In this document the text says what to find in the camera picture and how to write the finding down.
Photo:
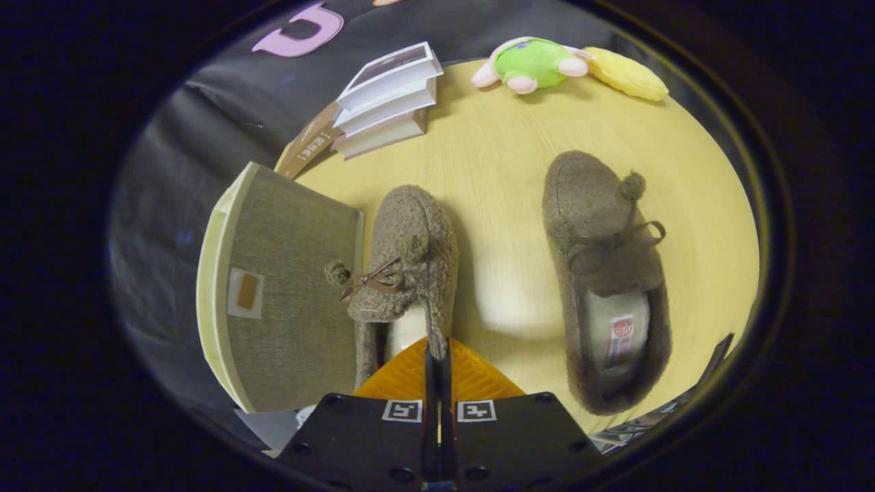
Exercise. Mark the dark printed magazine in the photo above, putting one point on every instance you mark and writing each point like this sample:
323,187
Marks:
656,413

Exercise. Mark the yellow plush toy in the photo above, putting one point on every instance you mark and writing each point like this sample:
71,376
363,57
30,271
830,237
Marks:
629,75

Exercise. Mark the brown cardboard booklet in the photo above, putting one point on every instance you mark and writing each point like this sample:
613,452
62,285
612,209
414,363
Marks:
307,145

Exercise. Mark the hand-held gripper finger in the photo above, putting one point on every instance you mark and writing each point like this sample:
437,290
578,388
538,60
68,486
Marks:
431,410
444,410

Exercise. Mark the white book with photo cover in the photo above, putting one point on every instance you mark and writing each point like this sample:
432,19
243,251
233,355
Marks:
396,72

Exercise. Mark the green and pink plush toy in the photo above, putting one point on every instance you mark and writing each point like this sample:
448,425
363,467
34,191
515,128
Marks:
533,63

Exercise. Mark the beige fabric storage box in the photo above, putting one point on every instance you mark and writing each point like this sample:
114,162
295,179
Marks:
294,273

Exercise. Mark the white paper sheet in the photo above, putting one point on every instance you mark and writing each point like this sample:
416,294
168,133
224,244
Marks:
277,427

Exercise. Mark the white paperback book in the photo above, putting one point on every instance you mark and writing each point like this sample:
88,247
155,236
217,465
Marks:
389,108

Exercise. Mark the brown fuzzy shoe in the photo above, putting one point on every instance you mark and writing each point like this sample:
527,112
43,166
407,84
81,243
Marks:
588,205
410,239

